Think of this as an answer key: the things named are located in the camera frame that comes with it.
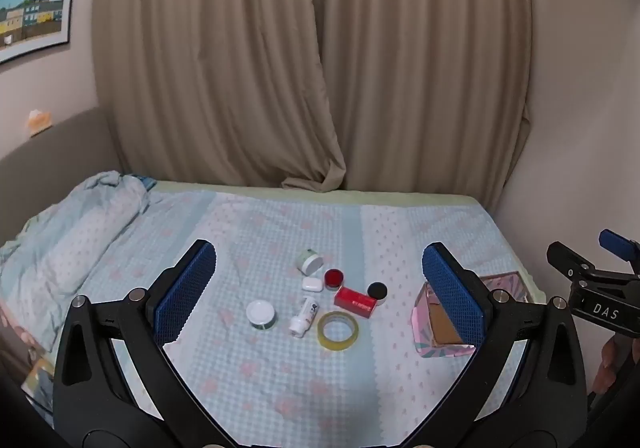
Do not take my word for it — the yellow tape roll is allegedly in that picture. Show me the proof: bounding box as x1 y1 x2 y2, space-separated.
317 311 360 350

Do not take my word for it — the pale green jar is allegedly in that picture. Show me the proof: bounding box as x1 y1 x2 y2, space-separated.
296 249 323 276

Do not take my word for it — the grey padded headboard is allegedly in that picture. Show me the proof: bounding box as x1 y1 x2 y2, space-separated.
0 106 127 249

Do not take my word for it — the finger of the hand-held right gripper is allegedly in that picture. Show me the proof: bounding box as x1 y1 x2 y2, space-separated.
599 229 640 275
546 241 597 285

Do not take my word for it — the person's right hand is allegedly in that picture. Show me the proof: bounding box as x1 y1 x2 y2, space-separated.
592 335 624 394

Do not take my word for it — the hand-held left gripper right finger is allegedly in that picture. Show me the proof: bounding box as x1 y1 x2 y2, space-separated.
401 242 588 445

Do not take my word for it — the red rectangular box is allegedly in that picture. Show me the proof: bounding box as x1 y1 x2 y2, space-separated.
334 285 378 317

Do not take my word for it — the white plastic bottle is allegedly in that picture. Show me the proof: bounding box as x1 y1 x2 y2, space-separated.
288 297 319 336

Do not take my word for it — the light blue quilt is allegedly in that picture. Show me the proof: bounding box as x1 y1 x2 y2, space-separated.
0 171 152 354

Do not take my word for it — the pink lined cardboard box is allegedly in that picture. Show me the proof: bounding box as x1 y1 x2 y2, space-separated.
411 272 531 358

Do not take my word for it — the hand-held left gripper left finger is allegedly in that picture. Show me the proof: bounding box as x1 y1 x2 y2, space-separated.
52 239 236 445

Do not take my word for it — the blue checked bed sheet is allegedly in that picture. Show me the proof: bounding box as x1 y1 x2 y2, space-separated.
30 188 546 448

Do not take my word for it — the small orange object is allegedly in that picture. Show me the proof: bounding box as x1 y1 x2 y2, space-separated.
27 109 53 137

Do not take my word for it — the white lid jar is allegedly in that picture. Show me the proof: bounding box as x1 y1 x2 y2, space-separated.
245 300 277 330

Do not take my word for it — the framed wall poster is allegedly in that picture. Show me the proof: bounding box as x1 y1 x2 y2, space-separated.
0 0 80 66

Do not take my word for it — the colourful book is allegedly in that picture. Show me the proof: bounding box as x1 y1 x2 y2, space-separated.
21 357 56 414

